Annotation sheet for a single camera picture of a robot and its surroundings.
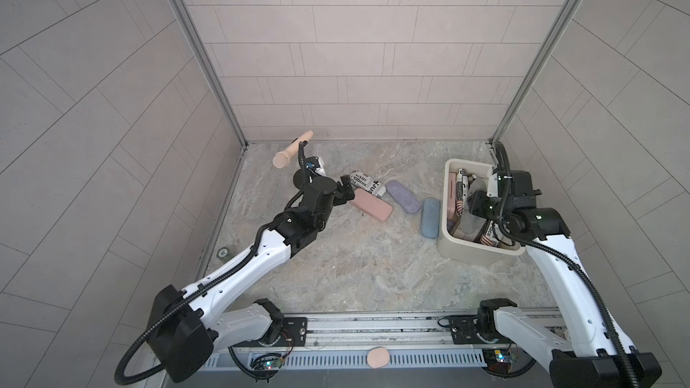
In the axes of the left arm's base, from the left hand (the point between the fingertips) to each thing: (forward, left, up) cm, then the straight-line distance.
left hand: (343, 176), depth 77 cm
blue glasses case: (-2, -30, -20) cm, 36 cm away
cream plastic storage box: (-18, -30, -7) cm, 36 cm away
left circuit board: (-42, +17, -20) cm, 49 cm away
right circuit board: (-41, -41, -22) cm, 62 cm away
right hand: (-5, -36, -2) cm, 37 cm away
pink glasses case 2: (+4, -10, -22) cm, 24 cm away
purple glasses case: (+6, -22, -20) cm, 30 cm away
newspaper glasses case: (0, -37, -6) cm, 37 cm away
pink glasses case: (0, -35, -9) cm, 36 cm away
